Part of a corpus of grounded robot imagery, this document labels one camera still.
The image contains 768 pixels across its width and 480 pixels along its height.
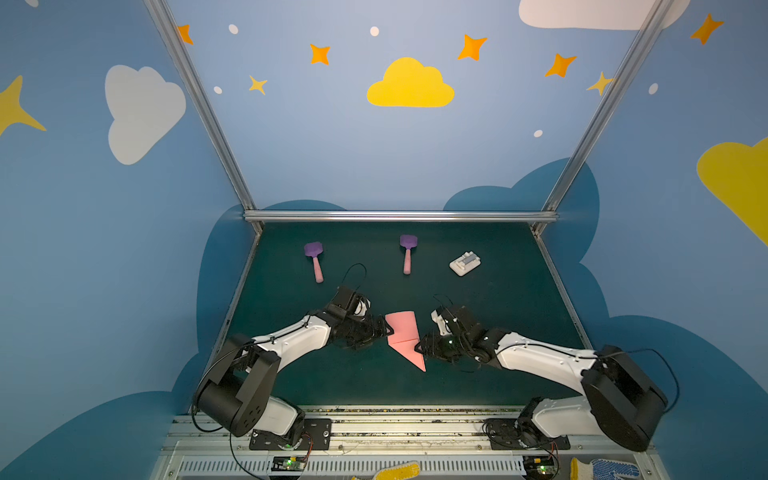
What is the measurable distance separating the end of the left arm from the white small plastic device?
417mm

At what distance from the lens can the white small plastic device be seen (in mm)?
1097

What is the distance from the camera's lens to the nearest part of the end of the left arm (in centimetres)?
72
